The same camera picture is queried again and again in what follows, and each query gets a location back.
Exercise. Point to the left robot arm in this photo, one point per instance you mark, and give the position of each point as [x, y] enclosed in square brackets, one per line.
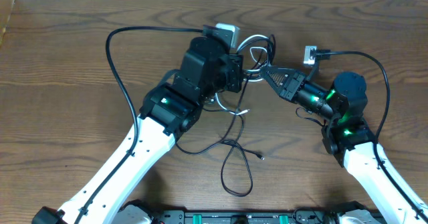
[167, 112]

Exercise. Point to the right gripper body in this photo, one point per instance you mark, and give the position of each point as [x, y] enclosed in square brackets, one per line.
[293, 86]

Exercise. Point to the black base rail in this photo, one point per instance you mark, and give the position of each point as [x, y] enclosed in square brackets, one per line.
[351, 212]

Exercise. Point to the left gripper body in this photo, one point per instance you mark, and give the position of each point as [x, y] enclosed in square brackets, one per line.
[235, 73]

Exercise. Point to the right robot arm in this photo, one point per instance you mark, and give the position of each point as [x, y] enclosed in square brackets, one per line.
[346, 136]

